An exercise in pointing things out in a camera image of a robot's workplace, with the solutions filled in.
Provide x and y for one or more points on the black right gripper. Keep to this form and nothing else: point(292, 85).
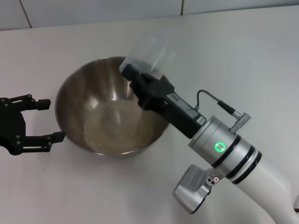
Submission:
point(177, 109)

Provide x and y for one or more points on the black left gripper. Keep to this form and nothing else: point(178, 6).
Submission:
point(11, 126)

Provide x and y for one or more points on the clear plastic cup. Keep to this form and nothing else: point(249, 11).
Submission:
point(149, 51)

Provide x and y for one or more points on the stainless steel mixing bowl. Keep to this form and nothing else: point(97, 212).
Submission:
point(98, 93)

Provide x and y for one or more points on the white rice grains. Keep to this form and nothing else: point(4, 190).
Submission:
point(105, 140)

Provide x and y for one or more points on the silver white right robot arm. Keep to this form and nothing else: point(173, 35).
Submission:
point(233, 149)

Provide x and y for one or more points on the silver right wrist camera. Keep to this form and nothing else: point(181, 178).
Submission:
point(191, 186)

